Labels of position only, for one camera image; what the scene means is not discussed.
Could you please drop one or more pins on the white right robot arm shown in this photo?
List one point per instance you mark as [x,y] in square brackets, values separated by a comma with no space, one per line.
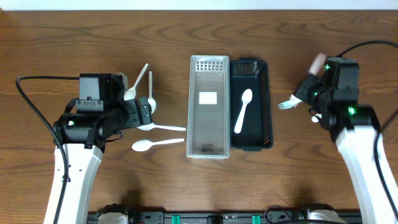
[357,133]

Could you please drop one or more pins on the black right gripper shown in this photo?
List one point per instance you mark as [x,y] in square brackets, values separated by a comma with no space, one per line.
[304,90]

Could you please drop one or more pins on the black plastic basket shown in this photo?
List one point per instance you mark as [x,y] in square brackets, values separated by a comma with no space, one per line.
[256,133]

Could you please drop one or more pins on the white plastic spoon upright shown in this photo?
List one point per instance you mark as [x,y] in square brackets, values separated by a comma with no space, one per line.
[151,99]

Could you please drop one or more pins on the clear plastic basket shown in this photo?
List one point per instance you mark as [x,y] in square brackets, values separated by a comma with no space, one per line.
[208,127]

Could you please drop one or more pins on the white plastic fork hidden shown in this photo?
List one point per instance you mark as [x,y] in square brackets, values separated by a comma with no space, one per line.
[316,118]

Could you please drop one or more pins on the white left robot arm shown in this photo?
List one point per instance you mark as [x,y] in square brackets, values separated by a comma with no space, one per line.
[82,132]

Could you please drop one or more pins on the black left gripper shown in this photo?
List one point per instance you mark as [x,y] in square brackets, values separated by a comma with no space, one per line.
[143,111]

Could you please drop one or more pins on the white plastic spoon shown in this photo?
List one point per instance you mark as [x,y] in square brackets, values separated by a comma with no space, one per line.
[130,94]
[148,127]
[246,99]
[151,99]

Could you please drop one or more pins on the white plastic fork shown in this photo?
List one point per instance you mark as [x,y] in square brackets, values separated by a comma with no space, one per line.
[315,68]
[288,104]

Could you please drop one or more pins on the black rail with green clips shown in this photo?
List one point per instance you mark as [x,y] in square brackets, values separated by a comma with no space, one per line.
[273,214]

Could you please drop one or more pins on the white plastic spoon lowest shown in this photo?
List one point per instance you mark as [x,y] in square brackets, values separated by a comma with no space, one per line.
[145,144]

